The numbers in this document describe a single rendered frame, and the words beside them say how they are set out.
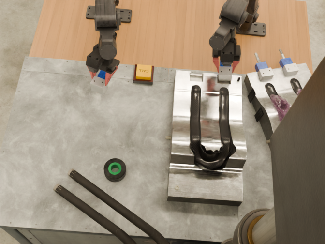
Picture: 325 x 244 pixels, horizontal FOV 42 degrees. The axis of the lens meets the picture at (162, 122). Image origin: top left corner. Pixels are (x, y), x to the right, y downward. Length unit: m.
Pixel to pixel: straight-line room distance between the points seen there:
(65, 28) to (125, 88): 0.41
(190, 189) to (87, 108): 0.52
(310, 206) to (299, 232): 0.03
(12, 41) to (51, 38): 1.09
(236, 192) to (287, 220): 1.06
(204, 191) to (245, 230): 0.74
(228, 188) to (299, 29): 0.86
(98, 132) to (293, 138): 1.25
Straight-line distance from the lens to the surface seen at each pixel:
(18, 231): 1.77
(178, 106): 1.58
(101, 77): 1.58
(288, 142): 0.45
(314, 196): 0.38
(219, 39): 1.44
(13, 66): 2.85
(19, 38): 2.97
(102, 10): 1.43
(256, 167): 1.62
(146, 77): 1.70
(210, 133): 1.51
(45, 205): 1.55
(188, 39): 1.87
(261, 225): 0.70
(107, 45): 1.39
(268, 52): 1.90
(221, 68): 1.62
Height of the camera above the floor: 2.26
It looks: 63 degrees down
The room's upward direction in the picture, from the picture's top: 6 degrees clockwise
